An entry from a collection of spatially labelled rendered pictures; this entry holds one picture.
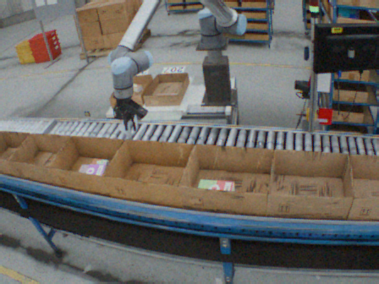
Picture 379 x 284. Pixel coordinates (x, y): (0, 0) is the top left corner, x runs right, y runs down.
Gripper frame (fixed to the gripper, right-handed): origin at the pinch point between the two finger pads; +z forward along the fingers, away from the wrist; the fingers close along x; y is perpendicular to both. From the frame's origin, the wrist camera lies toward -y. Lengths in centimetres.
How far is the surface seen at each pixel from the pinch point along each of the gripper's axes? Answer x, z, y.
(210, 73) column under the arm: -98, 11, -3
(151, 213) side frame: 20.7, 27.5, -17.9
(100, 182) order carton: 18.2, 20.9, 12.1
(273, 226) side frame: 14, 22, -74
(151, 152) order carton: -12.5, 20.6, -1.0
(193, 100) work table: -102, 38, 12
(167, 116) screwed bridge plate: -77, 41, 22
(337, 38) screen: -64, -43, -88
